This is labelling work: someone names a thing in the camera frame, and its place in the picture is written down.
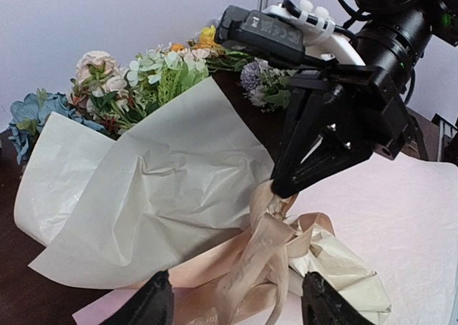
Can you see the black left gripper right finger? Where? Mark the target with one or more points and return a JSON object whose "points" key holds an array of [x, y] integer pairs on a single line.
{"points": [[321, 304]]}

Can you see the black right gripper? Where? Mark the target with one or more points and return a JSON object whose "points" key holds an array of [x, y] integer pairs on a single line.
{"points": [[393, 39]]}

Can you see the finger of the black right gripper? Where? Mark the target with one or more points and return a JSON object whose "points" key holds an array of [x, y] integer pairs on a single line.
{"points": [[340, 144], [299, 135]]}

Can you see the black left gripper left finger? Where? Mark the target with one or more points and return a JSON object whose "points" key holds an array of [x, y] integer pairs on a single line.
{"points": [[152, 304]]}

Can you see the beige ribbon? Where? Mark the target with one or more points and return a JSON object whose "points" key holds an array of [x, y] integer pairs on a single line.
{"points": [[249, 273]]}

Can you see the grey-white wrapping paper sheet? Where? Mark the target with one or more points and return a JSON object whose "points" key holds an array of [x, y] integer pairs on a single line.
{"points": [[110, 213]]}

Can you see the white hydrangea green leaf bunch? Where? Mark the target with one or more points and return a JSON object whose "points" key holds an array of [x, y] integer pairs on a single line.
{"points": [[159, 76]]}

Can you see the blue hydrangea bunch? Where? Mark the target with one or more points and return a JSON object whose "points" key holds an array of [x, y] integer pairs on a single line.
{"points": [[30, 115]]}

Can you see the pink flower long stem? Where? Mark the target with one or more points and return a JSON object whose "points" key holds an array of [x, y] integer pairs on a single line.
{"points": [[100, 92]]}

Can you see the pile of fake flowers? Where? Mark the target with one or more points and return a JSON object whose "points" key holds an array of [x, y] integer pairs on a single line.
{"points": [[264, 86]]}

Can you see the stack of pastel paper sheets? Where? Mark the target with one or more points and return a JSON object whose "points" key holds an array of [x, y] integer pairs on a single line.
{"points": [[400, 218]]}

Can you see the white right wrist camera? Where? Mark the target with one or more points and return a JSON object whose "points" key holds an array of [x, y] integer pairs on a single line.
{"points": [[288, 36]]}

